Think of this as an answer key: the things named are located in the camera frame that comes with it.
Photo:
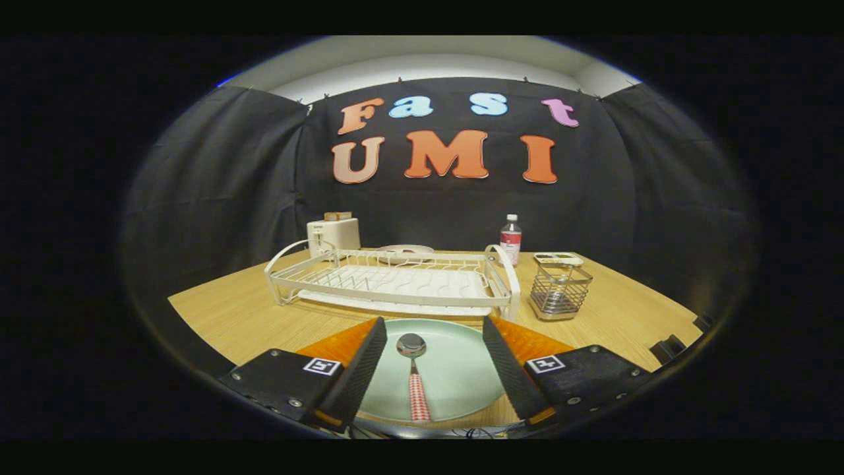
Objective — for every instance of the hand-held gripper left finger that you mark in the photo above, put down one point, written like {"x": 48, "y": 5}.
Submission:
{"x": 356, "y": 376}

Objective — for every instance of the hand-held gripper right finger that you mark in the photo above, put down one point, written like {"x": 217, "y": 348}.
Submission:
{"x": 511, "y": 376}

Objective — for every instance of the mint green plate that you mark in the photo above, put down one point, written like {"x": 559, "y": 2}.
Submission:
{"x": 455, "y": 369}

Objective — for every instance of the small white dish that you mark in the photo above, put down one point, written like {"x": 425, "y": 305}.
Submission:
{"x": 405, "y": 249}

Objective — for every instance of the white ribbed drip tray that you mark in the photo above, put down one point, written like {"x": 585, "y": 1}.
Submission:
{"x": 409, "y": 284}

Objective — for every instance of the white divided snack tray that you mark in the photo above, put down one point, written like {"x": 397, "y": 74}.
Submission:
{"x": 557, "y": 257}

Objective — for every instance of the clear bottle with red label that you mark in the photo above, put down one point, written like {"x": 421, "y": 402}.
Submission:
{"x": 511, "y": 241}

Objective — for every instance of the white toaster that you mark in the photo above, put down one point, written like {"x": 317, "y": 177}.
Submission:
{"x": 343, "y": 234}

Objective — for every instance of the black table clamp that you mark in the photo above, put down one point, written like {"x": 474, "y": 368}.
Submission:
{"x": 704, "y": 322}
{"x": 667, "y": 348}

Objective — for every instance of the black backdrop cloth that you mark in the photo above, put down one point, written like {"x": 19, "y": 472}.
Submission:
{"x": 626, "y": 198}

